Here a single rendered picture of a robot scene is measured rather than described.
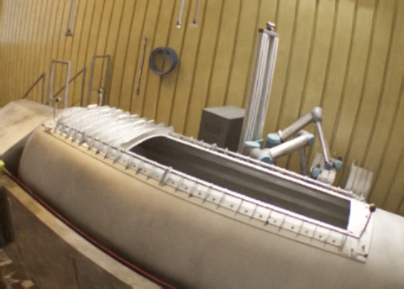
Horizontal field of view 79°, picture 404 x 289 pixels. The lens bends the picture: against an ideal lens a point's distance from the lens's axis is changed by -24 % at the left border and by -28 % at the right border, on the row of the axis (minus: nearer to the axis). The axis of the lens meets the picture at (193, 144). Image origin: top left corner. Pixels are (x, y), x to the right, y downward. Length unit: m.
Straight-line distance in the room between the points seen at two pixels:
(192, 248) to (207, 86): 2.90
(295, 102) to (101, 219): 2.71
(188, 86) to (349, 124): 2.23
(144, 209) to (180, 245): 0.29
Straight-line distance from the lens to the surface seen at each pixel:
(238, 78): 3.99
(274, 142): 3.31
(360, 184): 3.86
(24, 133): 2.82
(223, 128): 3.07
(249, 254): 1.51
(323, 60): 3.72
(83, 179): 1.98
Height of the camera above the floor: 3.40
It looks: 20 degrees down
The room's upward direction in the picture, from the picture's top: 9 degrees clockwise
